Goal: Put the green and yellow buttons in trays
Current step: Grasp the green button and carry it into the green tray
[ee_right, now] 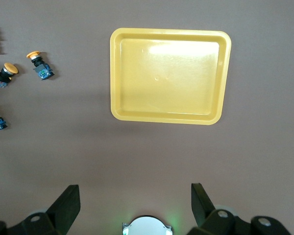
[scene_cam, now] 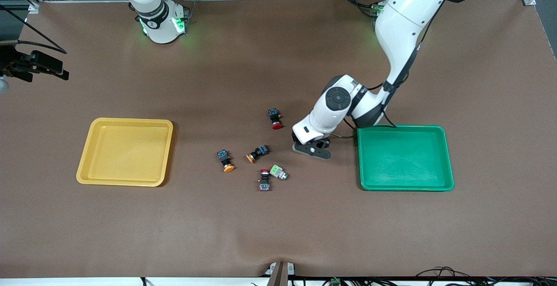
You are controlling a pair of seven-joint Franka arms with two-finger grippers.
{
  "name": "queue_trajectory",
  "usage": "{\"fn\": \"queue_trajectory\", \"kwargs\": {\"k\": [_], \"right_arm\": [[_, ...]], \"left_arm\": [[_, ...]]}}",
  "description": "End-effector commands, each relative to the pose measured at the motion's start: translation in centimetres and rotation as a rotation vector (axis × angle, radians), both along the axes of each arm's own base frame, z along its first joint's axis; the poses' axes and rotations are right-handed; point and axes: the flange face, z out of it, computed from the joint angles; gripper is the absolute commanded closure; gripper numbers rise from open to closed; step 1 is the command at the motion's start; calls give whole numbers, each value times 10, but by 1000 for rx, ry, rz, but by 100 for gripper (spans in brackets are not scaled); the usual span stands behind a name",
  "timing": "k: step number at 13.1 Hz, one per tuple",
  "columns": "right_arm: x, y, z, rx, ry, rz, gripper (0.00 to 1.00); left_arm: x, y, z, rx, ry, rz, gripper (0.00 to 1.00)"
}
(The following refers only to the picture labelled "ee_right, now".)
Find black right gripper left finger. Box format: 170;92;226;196
0;185;80;235

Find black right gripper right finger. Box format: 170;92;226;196
188;183;293;235

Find yellow mushroom push button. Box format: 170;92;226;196
0;63;19;88
26;50;55;81

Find brown table cover mat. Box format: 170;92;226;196
0;0;294;235

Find yellow plastic tray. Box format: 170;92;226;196
109;27;233;126

